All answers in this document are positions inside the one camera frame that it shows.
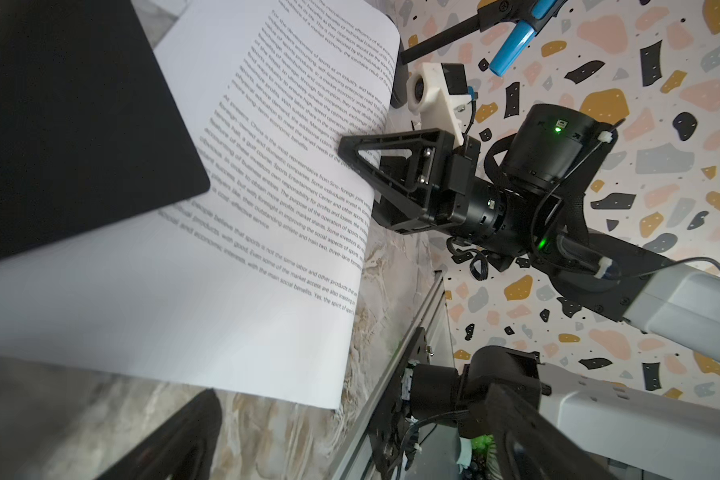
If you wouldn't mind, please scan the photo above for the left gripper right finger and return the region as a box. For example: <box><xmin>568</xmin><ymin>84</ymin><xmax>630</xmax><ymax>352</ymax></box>
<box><xmin>486</xmin><ymin>385</ymin><xmax>613</xmax><ymax>480</ymax></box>

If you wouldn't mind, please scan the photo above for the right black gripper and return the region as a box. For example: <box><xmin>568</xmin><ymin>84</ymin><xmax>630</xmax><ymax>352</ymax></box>
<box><xmin>338</xmin><ymin>129</ymin><xmax>507</xmax><ymax>240</ymax></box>

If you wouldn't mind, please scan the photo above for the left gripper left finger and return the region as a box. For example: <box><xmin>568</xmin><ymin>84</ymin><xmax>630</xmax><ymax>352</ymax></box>
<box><xmin>99</xmin><ymin>389</ymin><xmax>222</xmax><ymax>479</ymax></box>

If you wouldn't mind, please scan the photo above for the text paper sheet front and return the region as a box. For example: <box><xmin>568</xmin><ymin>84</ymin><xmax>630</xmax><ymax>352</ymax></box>
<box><xmin>0</xmin><ymin>1</ymin><xmax>400</xmax><ymax>409</ymax></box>

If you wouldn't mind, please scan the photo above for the orange black binder folder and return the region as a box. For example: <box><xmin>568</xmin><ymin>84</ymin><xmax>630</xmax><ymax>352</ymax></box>
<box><xmin>0</xmin><ymin>1</ymin><xmax>210</xmax><ymax>260</ymax></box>

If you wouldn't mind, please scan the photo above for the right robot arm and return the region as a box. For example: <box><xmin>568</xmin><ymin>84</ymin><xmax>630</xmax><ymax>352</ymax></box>
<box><xmin>338</xmin><ymin>104</ymin><xmax>680</xmax><ymax>479</ymax></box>

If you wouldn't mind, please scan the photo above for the blue toy microphone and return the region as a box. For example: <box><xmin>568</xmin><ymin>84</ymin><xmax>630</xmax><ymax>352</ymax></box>
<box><xmin>489</xmin><ymin>0</ymin><xmax>566</xmax><ymax>77</ymax></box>

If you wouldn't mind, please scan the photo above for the black microphone stand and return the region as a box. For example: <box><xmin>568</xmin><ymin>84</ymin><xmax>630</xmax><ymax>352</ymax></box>
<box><xmin>390</xmin><ymin>0</ymin><xmax>531</xmax><ymax>109</ymax></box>

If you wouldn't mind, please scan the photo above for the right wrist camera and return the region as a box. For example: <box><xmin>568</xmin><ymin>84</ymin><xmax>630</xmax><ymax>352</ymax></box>
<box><xmin>406</xmin><ymin>62</ymin><xmax>472</xmax><ymax>148</ymax></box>

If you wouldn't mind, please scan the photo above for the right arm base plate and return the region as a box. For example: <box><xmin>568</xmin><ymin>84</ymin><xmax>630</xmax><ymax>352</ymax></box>
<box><xmin>366</xmin><ymin>327</ymin><xmax>430</xmax><ymax>479</ymax></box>

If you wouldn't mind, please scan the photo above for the aluminium mounting rail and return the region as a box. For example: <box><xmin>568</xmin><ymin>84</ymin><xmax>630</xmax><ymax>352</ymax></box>
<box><xmin>328</xmin><ymin>270</ymin><xmax>455</xmax><ymax>479</ymax></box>

